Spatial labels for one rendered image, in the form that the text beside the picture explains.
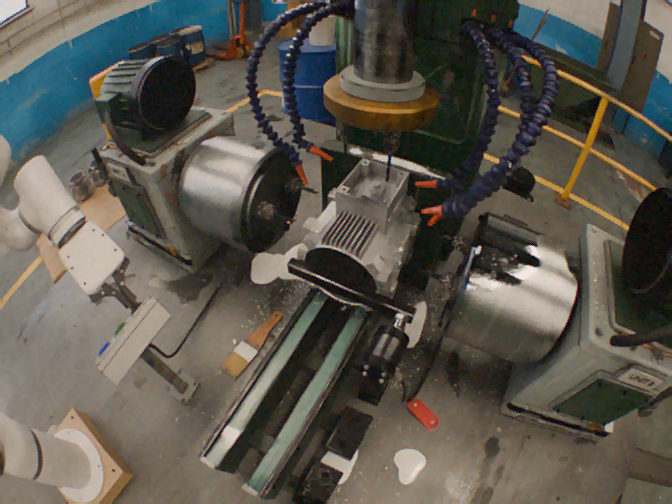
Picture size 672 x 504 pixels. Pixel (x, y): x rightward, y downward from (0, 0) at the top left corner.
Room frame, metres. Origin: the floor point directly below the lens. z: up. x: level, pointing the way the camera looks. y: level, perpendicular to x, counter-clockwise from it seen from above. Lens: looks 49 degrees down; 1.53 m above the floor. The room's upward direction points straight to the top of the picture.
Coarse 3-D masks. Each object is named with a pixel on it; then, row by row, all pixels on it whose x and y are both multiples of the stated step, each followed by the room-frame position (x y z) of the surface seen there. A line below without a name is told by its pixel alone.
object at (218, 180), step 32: (192, 160) 0.59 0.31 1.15; (224, 160) 0.57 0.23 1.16; (256, 160) 0.55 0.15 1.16; (288, 160) 0.62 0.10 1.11; (192, 192) 0.53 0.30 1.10; (224, 192) 0.50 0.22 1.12; (256, 192) 0.52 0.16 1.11; (288, 192) 0.61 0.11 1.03; (192, 224) 0.53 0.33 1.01; (224, 224) 0.47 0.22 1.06; (256, 224) 0.50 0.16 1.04; (288, 224) 0.60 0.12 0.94
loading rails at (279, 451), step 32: (320, 320) 0.37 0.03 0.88; (352, 320) 0.34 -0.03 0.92; (288, 352) 0.27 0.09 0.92; (352, 352) 0.27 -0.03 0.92; (256, 384) 0.20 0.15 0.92; (288, 384) 0.23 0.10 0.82; (320, 384) 0.20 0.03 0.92; (224, 416) 0.13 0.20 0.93; (256, 416) 0.14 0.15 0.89; (320, 416) 0.15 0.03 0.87; (224, 448) 0.07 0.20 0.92; (256, 448) 0.08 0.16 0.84; (288, 448) 0.08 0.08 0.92; (256, 480) 0.01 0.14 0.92; (288, 480) 0.02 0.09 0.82
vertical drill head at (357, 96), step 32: (384, 0) 0.46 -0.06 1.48; (416, 0) 0.48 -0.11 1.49; (384, 32) 0.46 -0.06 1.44; (416, 32) 0.48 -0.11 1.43; (384, 64) 0.46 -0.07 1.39; (352, 96) 0.46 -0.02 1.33; (384, 96) 0.44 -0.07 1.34; (416, 96) 0.46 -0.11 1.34; (352, 128) 0.47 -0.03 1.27; (384, 128) 0.41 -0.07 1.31; (416, 128) 0.43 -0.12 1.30
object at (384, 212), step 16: (368, 160) 0.57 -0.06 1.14; (352, 176) 0.53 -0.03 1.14; (368, 176) 0.56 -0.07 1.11; (384, 176) 0.55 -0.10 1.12; (400, 176) 0.52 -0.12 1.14; (336, 192) 0.47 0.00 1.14; (368, 192) 0.49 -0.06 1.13; (384, 192) 0.51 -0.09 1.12; (400, 192) 0.49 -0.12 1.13; (336, 208) 0.47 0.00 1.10; (352, 208) 0.46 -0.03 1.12; (368, 208) 0.44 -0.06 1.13; (384, 208) 0.43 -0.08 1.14; (400, 208) 0.50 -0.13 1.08; (384, 224) 0.43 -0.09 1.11
